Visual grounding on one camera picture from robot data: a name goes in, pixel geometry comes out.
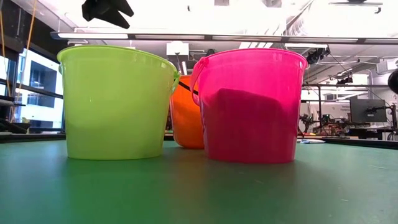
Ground long ceiling light bar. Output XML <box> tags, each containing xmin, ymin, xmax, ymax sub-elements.
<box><xmin>50</xmin><ymin>30</ymin><xmax>398</xmax><ymax>44</ymax></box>

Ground white hanging box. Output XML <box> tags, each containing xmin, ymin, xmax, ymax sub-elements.
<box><xmin>166</xmin><ymin>41</ymin><xmax>190</xmax><ymax>56</ymax></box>

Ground black computer monitor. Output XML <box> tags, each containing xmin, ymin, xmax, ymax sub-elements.
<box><xmin>349</xmin><ymin>98</ymin><xmax>388</xmax><ymax>123</ymax></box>

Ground orange plastic bucket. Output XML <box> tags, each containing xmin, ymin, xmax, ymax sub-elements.
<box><xmin>170</xmin><ymin>74</ymin><xmax>205</xmax><ymax>149</ymax></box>

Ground background robot arms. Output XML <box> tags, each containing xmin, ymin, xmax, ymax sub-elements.
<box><xmin>300</xmin><ymin>113</ymin><xmax>351</xmax><ymax>137</ymax></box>

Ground lime green plastic bucket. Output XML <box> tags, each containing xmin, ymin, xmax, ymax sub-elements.
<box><xmin>57</xmin><ymin>45</ymin><xmax>181</xmax><ymax>161</ymax></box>

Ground yellow hanging cable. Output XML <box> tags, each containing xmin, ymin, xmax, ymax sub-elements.
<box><xmin>0</xmin><ymin>9</ymin><xmax>12</xmax><ymax>97</ymax></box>
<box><xmin>9</xmin><ymin>0</ymin><xmax>37</xmax><ymax>125</ymax></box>

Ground black aluminium table frame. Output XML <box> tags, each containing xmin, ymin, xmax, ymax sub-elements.
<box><xmin>0</xmin><ymin>133</ymin><xmax>398</xmax><ymax>150</ymax></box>

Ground pink plastic bucket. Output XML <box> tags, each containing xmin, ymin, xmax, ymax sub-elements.
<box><xmin>190</xmin><ymin>47</ymin><xmax>309</xmax><ymax>165</ymax></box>

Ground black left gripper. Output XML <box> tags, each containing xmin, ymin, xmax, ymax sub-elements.
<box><xmin>81</xmin><ymin>0</ymin><xmax>135</xmax><ymax>30</ymax></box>

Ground black ceiling-mounted camera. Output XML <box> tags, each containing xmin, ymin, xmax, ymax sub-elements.
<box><xmin>306</xmin><ymin>48</ymin><xmax>330</xmax><ymax>65</ymax></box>

